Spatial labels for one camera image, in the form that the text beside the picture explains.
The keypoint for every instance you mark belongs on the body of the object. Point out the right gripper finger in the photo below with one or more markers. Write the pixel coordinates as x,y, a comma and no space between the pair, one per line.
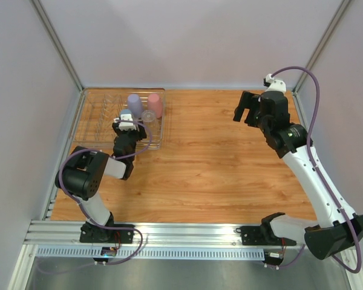
239,111
249,100

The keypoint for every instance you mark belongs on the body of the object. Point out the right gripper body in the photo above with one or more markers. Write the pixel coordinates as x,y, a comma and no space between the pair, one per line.
251,107

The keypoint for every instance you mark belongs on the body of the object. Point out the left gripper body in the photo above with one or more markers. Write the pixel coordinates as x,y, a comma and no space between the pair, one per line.
134,135

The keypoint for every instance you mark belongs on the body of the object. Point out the blue plastic cup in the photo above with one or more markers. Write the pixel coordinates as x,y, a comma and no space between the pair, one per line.
126,112

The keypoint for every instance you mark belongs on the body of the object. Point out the clear glass tumbler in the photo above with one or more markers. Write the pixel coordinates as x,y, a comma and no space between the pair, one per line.
152,124

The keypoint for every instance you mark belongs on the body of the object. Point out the purple plastic cup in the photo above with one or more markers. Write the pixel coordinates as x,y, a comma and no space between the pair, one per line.
135,105

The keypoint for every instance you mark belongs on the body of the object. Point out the pink plastic cup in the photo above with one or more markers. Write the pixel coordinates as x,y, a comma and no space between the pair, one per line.
155,104

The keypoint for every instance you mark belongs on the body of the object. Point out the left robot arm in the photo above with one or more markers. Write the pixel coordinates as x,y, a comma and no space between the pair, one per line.
80,175

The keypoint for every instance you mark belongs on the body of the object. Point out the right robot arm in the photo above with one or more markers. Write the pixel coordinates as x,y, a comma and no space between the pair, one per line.
337,225

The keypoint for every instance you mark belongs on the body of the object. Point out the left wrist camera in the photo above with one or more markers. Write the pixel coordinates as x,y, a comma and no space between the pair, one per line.
125,122

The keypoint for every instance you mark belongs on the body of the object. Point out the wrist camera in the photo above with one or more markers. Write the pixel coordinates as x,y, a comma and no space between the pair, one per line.
125,122
273,84

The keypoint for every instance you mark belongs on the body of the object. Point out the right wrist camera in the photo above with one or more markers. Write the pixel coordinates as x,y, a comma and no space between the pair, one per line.
273,84

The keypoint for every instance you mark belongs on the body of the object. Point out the clear wire dish rack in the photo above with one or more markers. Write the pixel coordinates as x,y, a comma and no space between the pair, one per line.
98,109

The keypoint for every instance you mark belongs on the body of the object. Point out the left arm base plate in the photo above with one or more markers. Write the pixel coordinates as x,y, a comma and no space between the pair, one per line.
121,234

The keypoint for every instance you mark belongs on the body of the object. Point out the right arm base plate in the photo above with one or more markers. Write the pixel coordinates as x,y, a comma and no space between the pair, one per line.
251,235

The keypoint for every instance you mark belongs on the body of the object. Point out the slotted cable duct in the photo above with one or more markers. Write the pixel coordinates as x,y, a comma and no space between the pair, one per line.
253,254

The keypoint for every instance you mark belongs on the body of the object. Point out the right aluminium corner post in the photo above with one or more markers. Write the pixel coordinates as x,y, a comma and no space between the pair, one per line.
327,35

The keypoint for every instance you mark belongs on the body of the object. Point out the aluminium corner post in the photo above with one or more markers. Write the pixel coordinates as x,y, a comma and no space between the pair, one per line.
51,32
327,35

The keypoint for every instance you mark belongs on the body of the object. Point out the left aluminium corner post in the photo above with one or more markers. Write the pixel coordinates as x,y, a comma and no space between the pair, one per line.
51,32

